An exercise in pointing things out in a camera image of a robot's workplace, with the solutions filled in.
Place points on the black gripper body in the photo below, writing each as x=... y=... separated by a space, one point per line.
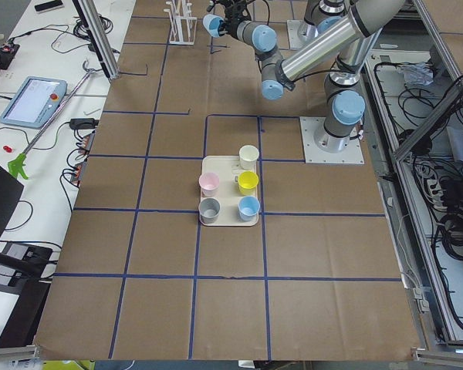
x=230 y=27

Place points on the light blue plastic cup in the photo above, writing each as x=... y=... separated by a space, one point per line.
x=212 y=23

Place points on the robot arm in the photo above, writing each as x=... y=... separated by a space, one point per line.
x=345 y=105
x=239 y=25

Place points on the white plastic cup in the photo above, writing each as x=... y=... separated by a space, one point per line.
x=248 y=156

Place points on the yellow plastic cup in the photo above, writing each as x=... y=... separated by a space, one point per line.
x=247 y=183

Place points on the pink plastic cup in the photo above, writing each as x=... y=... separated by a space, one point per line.
x=209 y=183

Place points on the grey plastic cup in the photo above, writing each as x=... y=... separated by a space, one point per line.
x=209 y=210

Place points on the cream plastic tray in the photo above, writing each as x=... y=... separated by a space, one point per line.
x=228 y=169

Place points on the smartphone on table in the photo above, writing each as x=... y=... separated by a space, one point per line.
x=48 y=6

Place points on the black power adapter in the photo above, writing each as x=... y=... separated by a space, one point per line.
x=83 y=123

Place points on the teach pendant tablet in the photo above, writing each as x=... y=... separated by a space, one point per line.
x=34 y=103

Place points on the white wire cup rack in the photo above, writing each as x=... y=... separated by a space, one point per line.
x=183 y=23

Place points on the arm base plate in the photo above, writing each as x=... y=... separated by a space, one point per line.
x=299 y=33
x=321 y=148

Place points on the aluminium frame post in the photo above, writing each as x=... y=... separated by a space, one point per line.
x=90 y=19

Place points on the green handled reacher tool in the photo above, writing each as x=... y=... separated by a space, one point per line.
x=16 y=166

